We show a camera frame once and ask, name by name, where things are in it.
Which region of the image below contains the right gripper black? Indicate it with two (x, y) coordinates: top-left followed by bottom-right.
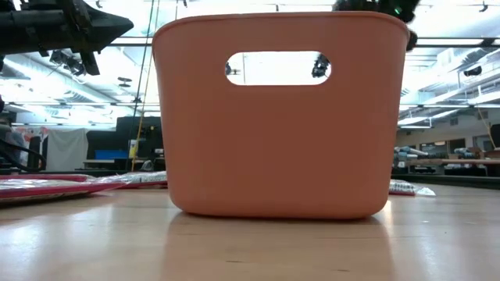
(331, 0), (421, 23)

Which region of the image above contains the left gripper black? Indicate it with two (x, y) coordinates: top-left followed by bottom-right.
(58, 0), (134, 54)

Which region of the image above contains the red popcorn bag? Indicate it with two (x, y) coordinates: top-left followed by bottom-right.
(0, 173), (93, 183)
(0, 178), (128, 205)
(121, 181), (168, 190)
(92, 170), (168, 185)

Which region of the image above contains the clear packet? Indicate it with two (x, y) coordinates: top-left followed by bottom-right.
(388, 179), (437, 197)

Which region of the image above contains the black ceiling equipment cluster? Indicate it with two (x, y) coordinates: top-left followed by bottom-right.
(49, 49), (88, 77)

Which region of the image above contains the dark thin pole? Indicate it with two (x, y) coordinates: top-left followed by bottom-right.
(124, 0), (155, 172)

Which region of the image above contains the yellow thin pole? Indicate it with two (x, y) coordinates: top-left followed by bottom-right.
(130, 50), (154, 173)

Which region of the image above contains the black monitor cabinet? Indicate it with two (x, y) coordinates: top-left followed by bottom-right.
(86, 116), (163, 160)

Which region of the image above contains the blue box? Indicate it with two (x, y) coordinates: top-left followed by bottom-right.
(95, 149), (130, 161)

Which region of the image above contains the white hanging cloth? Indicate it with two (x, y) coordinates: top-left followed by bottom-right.
(46, 128), (89, 172)

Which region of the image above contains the colourful printed banner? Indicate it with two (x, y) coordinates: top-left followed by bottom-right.
(10, 126), (50, 165)

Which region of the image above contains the orange plastic basket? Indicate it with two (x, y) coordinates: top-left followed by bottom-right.
(152, 10), (411, 220)

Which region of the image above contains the long wooden workbench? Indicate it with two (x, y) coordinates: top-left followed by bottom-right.
(405, 158), (500, 167)

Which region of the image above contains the black overhead camera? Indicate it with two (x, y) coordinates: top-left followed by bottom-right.
(311, 53), (331, 79)

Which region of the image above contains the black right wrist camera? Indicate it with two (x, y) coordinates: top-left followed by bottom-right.
(406, 29), (419, 52)

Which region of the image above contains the thick black cable loop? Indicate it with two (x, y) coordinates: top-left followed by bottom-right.
(0, 138), (48, 173)

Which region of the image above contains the hanging yellow cable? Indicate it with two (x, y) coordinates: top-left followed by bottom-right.
(477, 107), (498, 150)

